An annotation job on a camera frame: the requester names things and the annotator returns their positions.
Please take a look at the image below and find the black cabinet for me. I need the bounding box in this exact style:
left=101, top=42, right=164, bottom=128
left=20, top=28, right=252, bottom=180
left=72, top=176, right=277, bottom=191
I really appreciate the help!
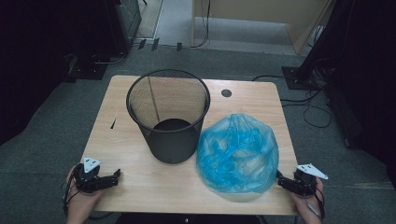
left=106, top=0, right=143, bottom=54

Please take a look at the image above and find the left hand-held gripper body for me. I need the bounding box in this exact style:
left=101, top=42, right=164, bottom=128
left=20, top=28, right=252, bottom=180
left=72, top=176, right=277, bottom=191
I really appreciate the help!
left=73, top=157, right=108, bottom=194

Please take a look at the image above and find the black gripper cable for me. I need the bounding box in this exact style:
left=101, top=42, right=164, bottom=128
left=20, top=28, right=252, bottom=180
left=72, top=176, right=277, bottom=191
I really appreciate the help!
left=63, top=174, right=80, bottom=217
left=309, top=183, right=327, bottom=220

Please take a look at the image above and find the black looped floor cable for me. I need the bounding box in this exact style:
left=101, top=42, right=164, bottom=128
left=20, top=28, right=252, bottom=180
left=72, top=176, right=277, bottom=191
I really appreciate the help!
left=279, top=87, right=332, bottom=130

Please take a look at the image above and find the person's left hand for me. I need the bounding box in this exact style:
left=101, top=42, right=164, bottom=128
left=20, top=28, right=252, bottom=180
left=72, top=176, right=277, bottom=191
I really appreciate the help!
left=65, top=166, right=105, bottom=216

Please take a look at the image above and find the person's right hand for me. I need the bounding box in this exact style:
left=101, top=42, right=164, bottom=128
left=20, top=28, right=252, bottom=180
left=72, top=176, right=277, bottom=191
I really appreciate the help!
left=290, top=177, right=325, bottom=217

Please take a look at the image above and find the black flat stand base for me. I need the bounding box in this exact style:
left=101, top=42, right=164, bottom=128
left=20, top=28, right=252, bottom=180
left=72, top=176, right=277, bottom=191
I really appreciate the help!
left=281, top=64, right=328, bottom=91
left=64, top=54, right=108, bottom=84

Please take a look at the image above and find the blue plastic garbage bag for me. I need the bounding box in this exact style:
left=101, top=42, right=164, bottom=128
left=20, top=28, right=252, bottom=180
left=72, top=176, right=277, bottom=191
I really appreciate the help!
left=195, top=113, right=280, bottom=195

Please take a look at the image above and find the black curtain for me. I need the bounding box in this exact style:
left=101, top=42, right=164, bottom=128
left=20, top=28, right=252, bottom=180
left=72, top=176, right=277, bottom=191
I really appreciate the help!
left=298, top=0, right=396, bottom=183
left=0, top=0, right=117, bottom=147

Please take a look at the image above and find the black mesh wastebasket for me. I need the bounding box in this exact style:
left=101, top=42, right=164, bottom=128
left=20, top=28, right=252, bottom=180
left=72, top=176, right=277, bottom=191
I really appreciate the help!
left=125, top=68, right=212, bottom=165

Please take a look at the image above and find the light wooden partition desk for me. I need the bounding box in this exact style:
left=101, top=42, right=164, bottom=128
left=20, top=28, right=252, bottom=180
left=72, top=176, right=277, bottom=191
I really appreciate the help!
left=191, top=0, right=336, bottom=56

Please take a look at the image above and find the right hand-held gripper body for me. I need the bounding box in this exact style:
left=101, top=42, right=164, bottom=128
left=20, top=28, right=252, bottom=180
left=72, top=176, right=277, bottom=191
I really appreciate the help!
left=290, top=163, right=329, bottom=197

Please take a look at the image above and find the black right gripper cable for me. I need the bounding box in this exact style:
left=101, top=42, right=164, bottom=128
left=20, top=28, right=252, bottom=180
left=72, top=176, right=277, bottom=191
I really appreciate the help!
left=309, top=183, right=327, bottom=220

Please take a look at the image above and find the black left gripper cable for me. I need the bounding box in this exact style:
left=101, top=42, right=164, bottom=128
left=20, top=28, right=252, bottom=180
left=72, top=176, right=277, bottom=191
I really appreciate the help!
left=63, top=174, right=80, bottom=217

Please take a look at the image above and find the black hanging cable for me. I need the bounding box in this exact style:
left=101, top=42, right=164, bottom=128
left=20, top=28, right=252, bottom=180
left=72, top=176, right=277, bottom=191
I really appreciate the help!
left=190, top=0, right=211, bottom=49

